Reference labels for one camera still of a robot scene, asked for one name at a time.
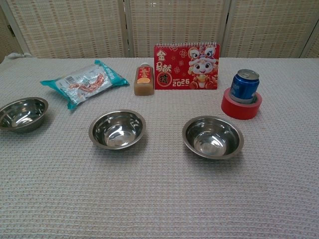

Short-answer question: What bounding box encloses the stainless steel bowl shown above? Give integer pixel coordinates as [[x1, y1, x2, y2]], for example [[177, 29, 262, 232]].
[[89, 109, 147, 150], [0, 97, 49, 133], [181, 116, 244, 160]]

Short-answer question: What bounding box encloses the teal and silver snack packet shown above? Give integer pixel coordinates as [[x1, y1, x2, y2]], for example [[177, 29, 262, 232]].
[[40, 59, 130, 111]]

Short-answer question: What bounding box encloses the blue drink can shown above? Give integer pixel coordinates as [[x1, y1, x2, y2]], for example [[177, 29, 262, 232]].
[[229, 69, 260, 104]]

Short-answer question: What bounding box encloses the brown drink bottle red label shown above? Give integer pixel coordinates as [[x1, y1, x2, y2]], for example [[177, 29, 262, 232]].
[[134, 63, 155, 96]]

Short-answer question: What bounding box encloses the beige woven tablecloth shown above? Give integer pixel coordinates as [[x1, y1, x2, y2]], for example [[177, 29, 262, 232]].
[[0, 53, 319, 239]]

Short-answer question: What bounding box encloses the red 2026 desk calendar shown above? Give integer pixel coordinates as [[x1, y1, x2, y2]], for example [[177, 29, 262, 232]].
[[154, 41, 220, 90]]

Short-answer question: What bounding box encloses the can in red holder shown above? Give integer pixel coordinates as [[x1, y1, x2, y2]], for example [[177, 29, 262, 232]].
[[221, 87, 263, 120]]

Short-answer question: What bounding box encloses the woven folding screen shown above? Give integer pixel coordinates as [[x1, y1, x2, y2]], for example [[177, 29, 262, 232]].
[[0, 0, 319, 59]]

